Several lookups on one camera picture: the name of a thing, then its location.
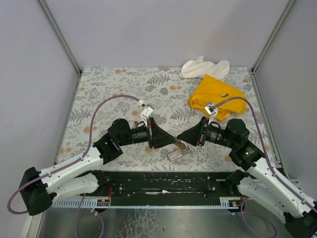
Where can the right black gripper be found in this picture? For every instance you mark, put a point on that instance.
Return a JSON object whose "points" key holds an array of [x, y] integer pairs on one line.
{"points": [[202, 131]]}

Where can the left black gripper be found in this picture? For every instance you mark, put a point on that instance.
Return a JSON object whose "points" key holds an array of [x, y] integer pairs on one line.
{"points": [[151, 133]]}

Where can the red white staple box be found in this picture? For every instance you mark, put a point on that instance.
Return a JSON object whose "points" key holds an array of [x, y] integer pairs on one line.
{"points": [[175, 155]]}

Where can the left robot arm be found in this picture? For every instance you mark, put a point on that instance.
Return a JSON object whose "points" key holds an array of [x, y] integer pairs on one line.
{"points": [[39, 189]]}

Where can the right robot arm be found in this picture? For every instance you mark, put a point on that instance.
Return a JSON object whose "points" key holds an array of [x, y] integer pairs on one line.
{"points": [[256, 178]]}

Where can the yellow cloth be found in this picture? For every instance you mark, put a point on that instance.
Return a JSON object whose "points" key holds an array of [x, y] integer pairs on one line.
{"points": [[210, 90]]}

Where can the white cloth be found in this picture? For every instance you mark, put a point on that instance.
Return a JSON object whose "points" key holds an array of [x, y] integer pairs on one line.
{"points": [[199, 68]]}

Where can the floral table mat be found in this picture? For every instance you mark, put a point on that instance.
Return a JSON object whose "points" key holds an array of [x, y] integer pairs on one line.
{"points": [[105, 94]]}

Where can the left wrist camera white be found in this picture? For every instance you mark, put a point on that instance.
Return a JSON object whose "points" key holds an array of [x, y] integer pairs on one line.
{"points": [[147, 110]]}

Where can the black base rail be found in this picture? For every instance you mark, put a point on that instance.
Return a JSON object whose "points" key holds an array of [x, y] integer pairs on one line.
{"points": [[123, 184]]}

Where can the white slotted cable duct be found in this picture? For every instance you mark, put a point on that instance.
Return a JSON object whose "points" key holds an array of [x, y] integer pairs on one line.
{"points": [[154, 201]]}

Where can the right aluminium frame post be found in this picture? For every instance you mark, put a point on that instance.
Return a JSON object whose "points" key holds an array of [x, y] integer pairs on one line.
{"points": [[279, 24]]}

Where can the aluminium frame post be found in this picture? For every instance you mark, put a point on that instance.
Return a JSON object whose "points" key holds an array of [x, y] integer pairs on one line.
{"points": [[59, 35], [279, 24]]}

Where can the left aluminium frame post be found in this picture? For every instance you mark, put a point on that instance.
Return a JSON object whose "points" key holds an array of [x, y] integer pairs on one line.
{"points": [[59, 35]]}

